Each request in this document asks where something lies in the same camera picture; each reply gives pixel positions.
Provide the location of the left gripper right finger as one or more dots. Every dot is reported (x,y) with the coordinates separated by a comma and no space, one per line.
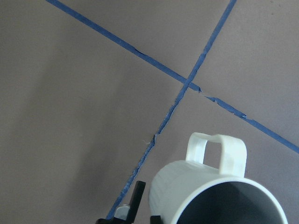
(156,217)

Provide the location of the white mug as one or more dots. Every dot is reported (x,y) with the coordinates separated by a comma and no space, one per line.
(209,187)

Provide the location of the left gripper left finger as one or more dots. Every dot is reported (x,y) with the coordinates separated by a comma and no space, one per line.
(126,214)

